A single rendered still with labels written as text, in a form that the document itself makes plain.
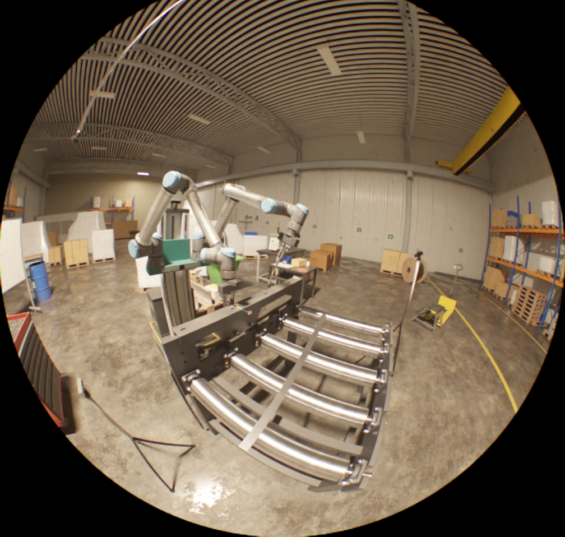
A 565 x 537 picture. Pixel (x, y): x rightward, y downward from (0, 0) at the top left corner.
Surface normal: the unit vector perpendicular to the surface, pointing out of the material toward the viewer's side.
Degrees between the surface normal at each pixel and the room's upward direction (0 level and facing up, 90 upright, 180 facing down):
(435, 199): 90
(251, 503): 0
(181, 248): 90
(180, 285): 90
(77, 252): 90
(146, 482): 0
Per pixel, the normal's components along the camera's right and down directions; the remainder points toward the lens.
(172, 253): 0.82, 0.16
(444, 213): -0.53, 0.11
